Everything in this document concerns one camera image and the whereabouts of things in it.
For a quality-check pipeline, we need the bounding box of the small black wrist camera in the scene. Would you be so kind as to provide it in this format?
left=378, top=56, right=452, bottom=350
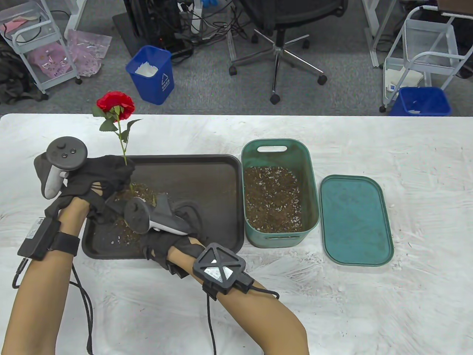
left=166, top=261, right=190, bottom=280
left=103, top=196, right=128, bottom=222

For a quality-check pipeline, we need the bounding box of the person's left forearm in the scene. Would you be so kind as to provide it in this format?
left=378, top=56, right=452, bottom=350
left=0, top=196, right=91, bottom=355

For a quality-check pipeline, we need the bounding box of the red artificial rose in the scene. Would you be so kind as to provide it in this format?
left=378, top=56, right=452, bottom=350
left=92, top=91, right=143, bottom=193

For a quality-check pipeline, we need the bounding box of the green plastic bin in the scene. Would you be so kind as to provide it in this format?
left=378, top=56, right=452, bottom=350
left=241, top=139, right=320, bottom=247

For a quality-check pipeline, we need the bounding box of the person's right hand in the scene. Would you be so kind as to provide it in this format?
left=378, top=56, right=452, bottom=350
left=140, top=192, right=207, bottom=280

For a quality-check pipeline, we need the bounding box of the white desk leg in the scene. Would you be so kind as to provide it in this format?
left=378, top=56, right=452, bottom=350
left=362, top=0, right=398, bottom=68
left=65, top=0, right=89, bottom=37

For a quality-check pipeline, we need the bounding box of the bundle of black cables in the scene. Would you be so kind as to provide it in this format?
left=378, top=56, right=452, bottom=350
left=163, top=0, right=259, bottom=56

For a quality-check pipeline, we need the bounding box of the black backpack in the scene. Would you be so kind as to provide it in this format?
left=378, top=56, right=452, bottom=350
left=0, top=40, right=49, bottom=105

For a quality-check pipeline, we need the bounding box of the blue trash bin white symbol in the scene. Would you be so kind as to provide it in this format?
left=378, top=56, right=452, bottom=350
left=125, top=45, right=175, bottom=105

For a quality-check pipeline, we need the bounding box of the pink paper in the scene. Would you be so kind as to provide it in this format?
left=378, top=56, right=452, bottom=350
left=0, top=18, right=28, bottom=34

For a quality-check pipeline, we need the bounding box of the person's left hand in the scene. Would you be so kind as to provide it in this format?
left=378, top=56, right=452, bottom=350
left=34, top=155, right=135, bottom=222

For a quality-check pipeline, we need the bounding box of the black cable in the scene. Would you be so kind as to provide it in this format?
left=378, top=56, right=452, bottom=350
left=12, top=259, right=95, bottom=355
left=205, top=284, right=280, bottom=355

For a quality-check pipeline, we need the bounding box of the brown potting mix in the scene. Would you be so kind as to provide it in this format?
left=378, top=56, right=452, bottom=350
left=111, top=166, right=303, bottom=256

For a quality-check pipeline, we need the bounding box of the grey handheld controller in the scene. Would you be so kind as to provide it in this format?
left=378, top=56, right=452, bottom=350
left=44, top=137, right=88, bottom=200
left=124, top=192, right=202, bottom=236

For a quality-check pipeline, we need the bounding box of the white wire cart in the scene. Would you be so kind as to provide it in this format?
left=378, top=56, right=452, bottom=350
left=379, top=6, right=473, bottom=113
left=0, top=0, right=82, bottom=94

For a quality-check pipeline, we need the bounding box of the person's right forearm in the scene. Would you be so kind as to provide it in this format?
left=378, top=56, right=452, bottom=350
left=168, top=239, right=310, bottom=355

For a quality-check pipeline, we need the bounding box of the black floor mat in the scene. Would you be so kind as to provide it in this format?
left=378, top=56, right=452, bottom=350
left=112, top=13, right=148, bottom=58

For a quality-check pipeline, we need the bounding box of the black box with white label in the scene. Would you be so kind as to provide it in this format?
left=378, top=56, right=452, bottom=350
left=17, top=217, right=81, bottom=261

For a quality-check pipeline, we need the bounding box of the brown cardboard box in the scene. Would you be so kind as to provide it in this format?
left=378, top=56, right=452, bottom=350
left=438, top=0, right=473, bottom=17

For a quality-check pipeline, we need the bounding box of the black office chair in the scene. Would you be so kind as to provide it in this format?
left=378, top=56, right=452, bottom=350
left=227, top=0, right=348, bottom=105

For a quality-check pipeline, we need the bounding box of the black lattice wrist mount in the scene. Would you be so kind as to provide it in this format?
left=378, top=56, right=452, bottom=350
left=192, top=242, right=255, bottom=300

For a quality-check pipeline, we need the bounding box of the green bin lid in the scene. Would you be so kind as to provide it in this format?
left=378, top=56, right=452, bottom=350
left=320, top=175, right=394, bottom=266

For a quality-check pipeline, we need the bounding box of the dark brown tray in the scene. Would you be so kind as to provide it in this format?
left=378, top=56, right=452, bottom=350
left=82, top=154, right=245, bottom=259

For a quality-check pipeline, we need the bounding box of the black computer tower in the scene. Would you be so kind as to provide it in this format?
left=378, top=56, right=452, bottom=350
left=123, top=0, right=185, bottom=52

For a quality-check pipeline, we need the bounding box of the pink plastic bag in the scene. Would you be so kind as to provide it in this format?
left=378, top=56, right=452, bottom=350
left=29, top=41, right=71, bottom=78
left=67, top=30, right=112, bottom=77

